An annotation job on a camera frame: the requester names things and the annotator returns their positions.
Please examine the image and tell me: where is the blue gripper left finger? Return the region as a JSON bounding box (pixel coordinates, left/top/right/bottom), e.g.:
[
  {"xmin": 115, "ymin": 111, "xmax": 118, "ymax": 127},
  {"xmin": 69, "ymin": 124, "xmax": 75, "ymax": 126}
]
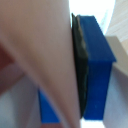
[{"xmin": 37, "ymin": 88, "xmax": 61, "ymax": 125}]

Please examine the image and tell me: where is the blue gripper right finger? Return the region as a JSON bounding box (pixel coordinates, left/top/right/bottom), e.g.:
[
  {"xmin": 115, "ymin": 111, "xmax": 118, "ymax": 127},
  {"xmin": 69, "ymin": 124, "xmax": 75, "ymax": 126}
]
[{"xmin": 71, "ymin": 12, "xmax": 118, "ymax": 121}]

